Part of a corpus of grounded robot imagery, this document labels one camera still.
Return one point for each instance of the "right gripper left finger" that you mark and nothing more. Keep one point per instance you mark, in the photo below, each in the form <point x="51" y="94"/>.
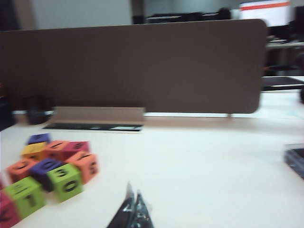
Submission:
<point x="123" y="213"/>

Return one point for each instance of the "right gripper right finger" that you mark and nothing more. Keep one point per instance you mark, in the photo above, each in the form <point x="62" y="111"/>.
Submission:
<point x="143" y="213"/>

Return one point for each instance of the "green foam block 3 O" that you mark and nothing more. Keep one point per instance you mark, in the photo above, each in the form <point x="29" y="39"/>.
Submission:
<point x="64" y="183"/>

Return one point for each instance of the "orange foam block letter D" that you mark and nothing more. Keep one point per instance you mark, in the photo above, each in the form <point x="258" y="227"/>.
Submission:
<point x="55" y="148"/>

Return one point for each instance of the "orange foam block letter B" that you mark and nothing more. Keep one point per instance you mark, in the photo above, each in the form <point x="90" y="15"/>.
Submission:
<point x="20" y="168"/>

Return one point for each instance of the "orange foam block Y X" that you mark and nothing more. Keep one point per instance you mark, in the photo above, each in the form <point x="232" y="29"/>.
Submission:
<point x="88" y="166"/>

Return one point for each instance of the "pink foam block digit 8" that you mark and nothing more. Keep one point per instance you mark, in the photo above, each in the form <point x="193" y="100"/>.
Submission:
<point x="78" y="147"/>

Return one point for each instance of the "black and white flat strip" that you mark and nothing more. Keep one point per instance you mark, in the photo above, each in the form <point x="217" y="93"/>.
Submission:
<point x="95" y="127"/>

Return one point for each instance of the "purple foam block D G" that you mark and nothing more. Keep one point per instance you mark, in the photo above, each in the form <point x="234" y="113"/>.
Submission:
<point x="44" y="169"/>

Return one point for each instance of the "green foam block digit 1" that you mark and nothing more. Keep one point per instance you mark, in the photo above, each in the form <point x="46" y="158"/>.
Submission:
<point x="26" y="197"/>

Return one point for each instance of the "yellow foam block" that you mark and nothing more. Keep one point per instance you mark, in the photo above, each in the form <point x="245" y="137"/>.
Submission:
<point x="33" y="150"/>

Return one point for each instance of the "purple foam block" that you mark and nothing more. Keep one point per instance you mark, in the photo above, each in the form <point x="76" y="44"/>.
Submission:
<point x="39" y="138"/>

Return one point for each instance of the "pink foam block bug X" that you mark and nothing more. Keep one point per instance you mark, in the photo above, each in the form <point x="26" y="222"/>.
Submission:
<point x="6" y="211"/>

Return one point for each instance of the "partition support foot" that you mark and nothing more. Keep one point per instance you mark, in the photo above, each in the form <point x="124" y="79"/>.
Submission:
<point x="229" y="115"/>

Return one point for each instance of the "black plastic tray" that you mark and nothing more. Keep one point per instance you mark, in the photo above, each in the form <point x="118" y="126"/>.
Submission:
<point x="295" y="159"/>

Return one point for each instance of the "black flat desk pad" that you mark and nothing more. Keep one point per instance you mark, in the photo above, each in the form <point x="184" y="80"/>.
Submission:
<point x="282" y="83"/>

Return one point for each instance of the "monitor with orange stripe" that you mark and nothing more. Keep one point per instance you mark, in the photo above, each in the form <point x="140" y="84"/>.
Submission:
<point x="263" y="16"/>

